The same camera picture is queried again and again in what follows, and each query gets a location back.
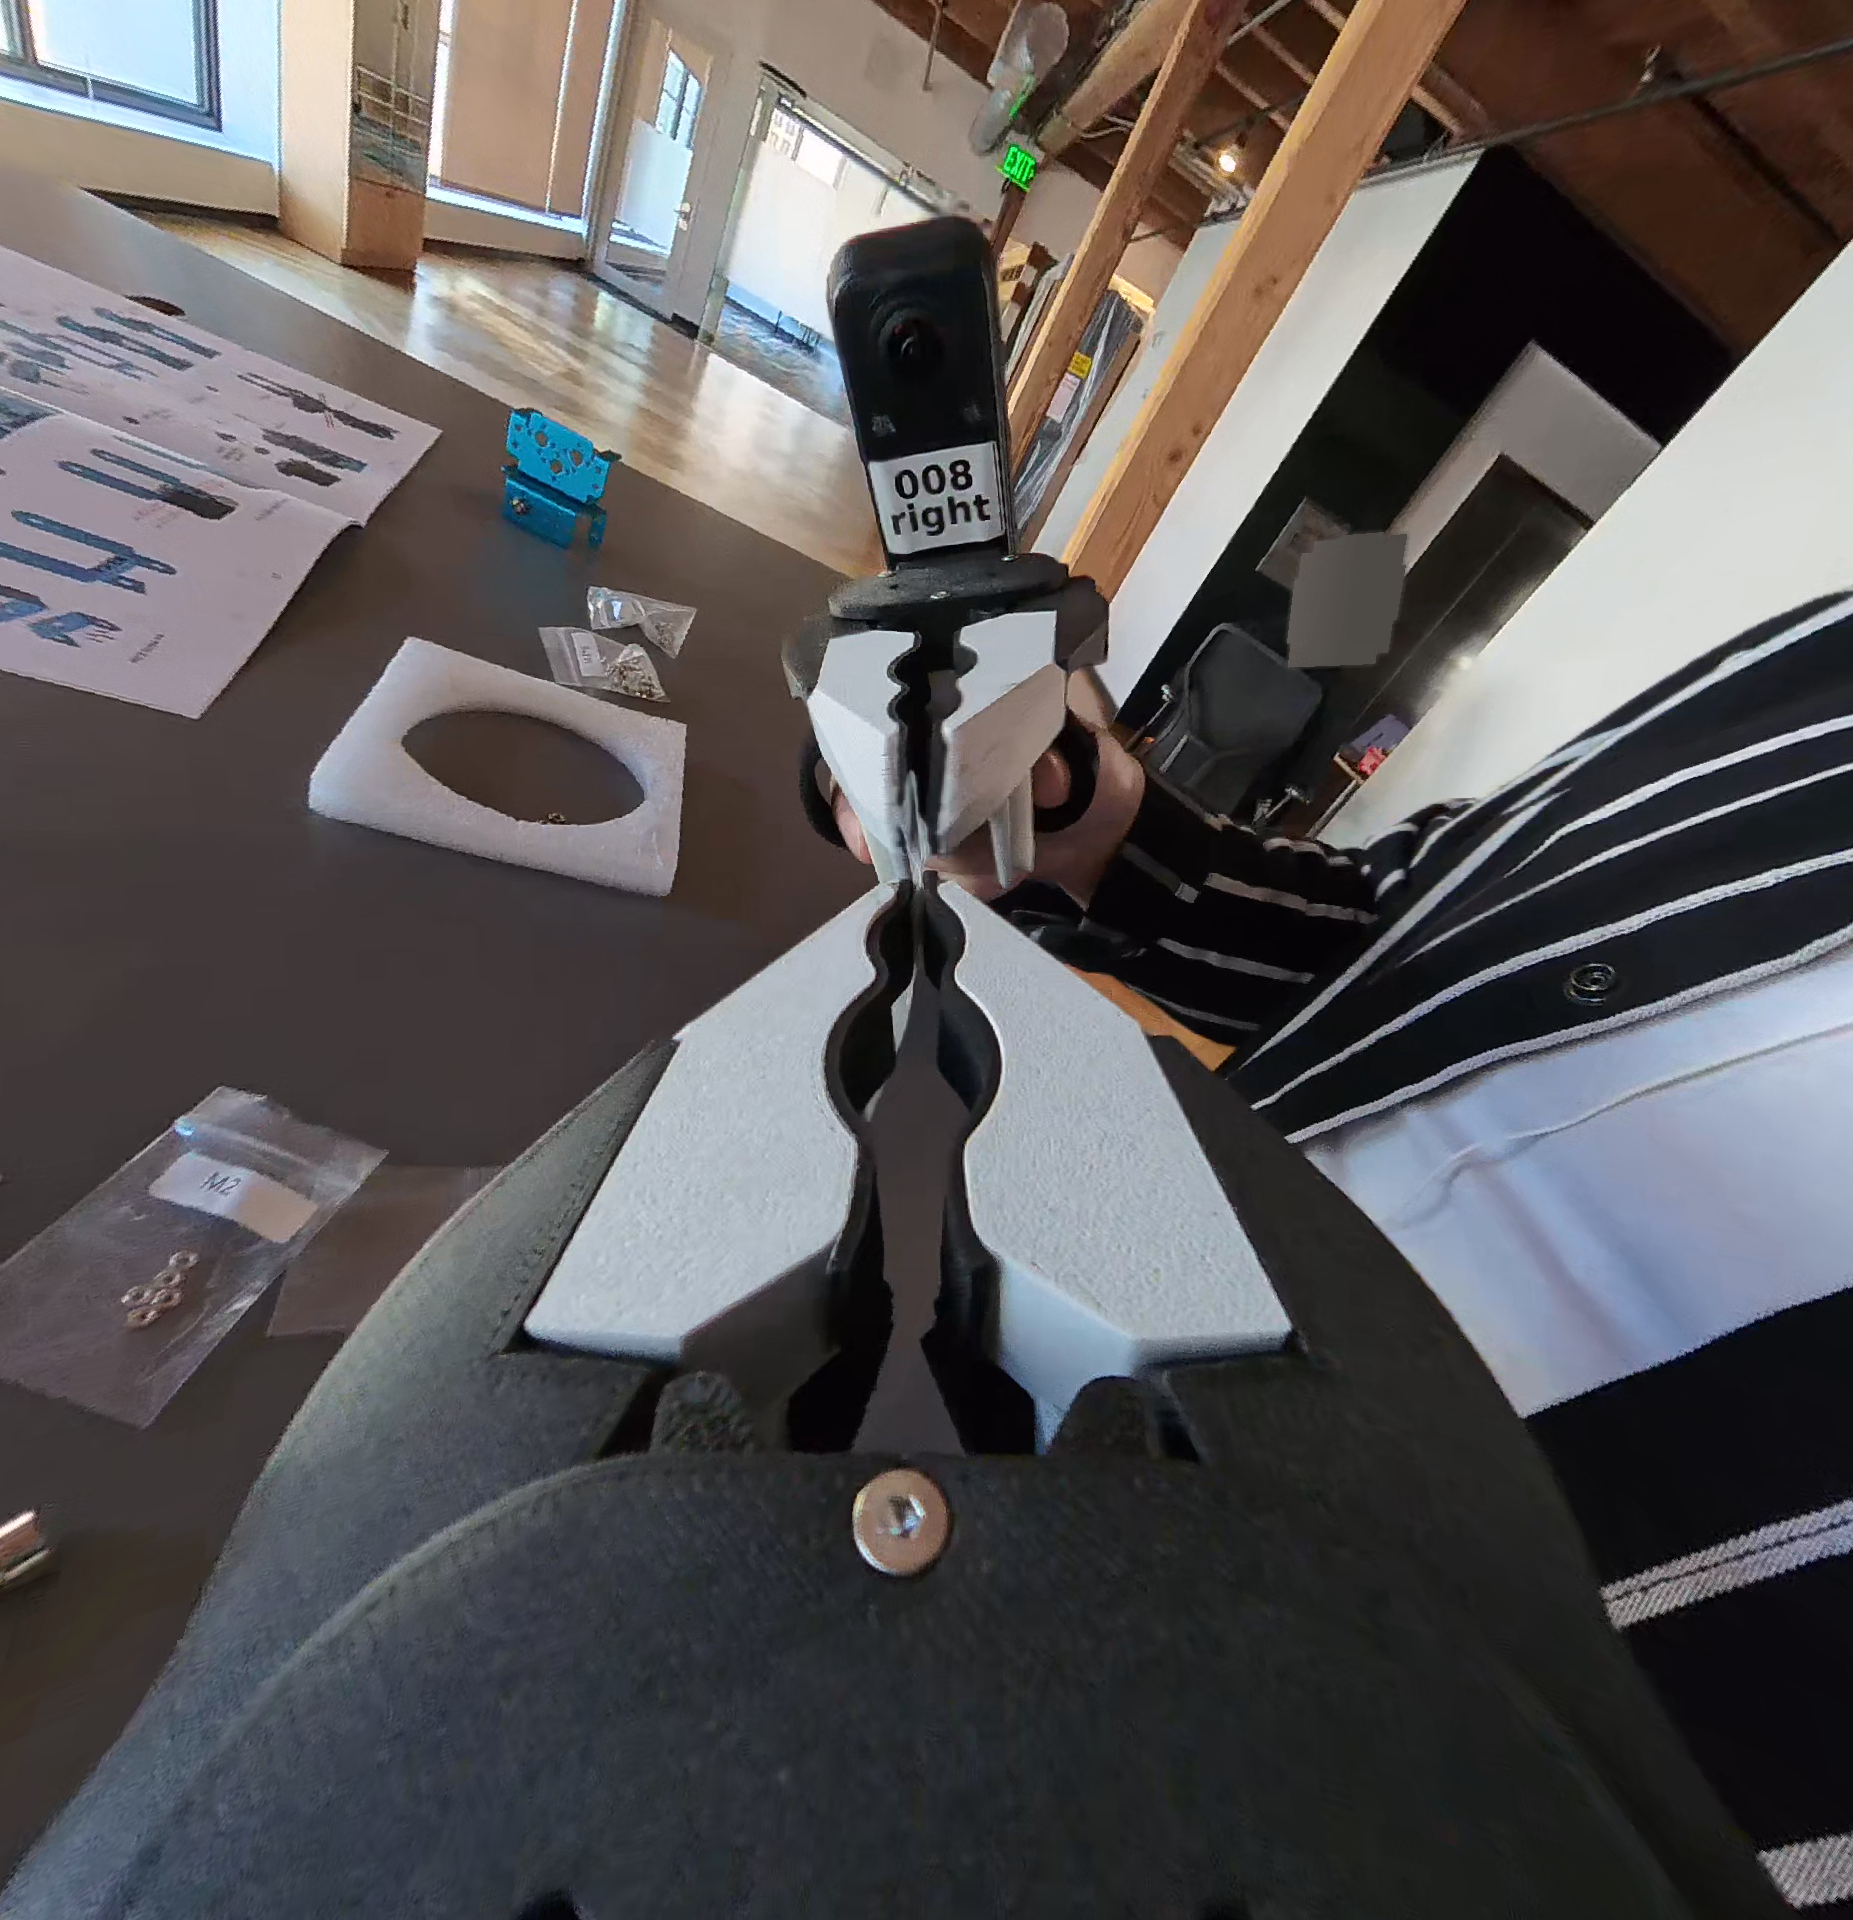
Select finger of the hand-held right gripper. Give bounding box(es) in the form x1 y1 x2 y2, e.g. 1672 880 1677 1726
923 611 1075 893
805 628 927 880

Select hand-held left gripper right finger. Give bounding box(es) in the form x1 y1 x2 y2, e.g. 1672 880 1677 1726
912 887 1296 1450

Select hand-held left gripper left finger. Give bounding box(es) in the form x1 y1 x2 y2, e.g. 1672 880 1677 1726
524 881 917 1442

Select small clear plastic bag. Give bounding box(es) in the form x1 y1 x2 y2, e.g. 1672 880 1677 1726
888 774 942 911

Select puffy clear screw bag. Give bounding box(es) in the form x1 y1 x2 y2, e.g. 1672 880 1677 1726
585 585 697 659

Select white foam frame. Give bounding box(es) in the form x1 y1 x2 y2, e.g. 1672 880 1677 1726
309 635 689 897

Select person's right forearm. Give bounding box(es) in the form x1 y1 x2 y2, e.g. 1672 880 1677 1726
999 781 1477 1077

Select dark desk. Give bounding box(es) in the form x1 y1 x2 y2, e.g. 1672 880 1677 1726
0 163 1018 1908

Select person's right hand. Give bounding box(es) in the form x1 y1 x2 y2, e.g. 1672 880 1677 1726
837 723 1154 911

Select dark mesh office chair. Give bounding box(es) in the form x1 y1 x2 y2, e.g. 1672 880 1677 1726
1135 624 1326 824

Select slim wooden column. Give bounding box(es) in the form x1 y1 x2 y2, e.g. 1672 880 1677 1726
1006 0 1244 457

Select flat labelled screw bag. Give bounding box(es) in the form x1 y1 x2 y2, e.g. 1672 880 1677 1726
539 628 671 705

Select thick wooden column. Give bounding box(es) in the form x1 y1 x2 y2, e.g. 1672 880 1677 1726
1066 0 1466 603

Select clear bag of nuts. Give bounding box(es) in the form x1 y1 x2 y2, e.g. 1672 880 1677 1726
0 1085 390 1429

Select open instruction booklet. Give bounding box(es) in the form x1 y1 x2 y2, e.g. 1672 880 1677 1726
0 232 442 720

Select blue metal bracket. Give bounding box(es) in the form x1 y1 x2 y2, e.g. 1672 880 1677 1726
500 406 624 551

